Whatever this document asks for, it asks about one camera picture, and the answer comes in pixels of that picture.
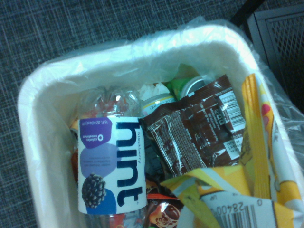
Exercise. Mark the yellow chip bag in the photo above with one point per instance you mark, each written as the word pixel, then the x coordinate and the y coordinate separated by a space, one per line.
pixel 237 185

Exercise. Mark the crumpled white tissue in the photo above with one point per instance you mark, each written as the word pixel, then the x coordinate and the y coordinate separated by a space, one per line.
pixel 153 90

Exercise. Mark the hint blackberry water bottle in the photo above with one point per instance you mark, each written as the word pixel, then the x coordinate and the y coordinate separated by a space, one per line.
pixel 128 161

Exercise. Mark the white yellow labelled container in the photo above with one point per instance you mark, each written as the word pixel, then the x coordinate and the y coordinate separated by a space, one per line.
pixel 159 104

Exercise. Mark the green silver drink can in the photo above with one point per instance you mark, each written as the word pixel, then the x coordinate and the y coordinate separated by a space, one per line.
pixel 190 86

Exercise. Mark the red chocolate snack wrapper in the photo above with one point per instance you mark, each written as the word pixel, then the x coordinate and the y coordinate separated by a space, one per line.
pixel 164 213

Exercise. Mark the brown snack wrapper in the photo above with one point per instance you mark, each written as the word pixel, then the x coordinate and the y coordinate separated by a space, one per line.
pixel 185 137

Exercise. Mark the white trash bin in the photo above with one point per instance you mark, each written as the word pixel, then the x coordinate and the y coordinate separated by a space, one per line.
pixel 33 142

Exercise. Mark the clear plastic bin liner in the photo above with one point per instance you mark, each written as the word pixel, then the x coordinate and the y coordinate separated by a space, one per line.
pixel 154 59

